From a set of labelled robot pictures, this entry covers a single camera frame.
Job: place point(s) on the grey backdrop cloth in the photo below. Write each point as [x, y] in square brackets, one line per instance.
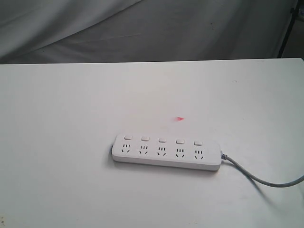
[98, 31]

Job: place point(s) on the white five-outlet power strip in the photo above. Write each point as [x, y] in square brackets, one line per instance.
[169, 151]

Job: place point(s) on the black tripod stand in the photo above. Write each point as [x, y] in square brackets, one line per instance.
[294, 11]

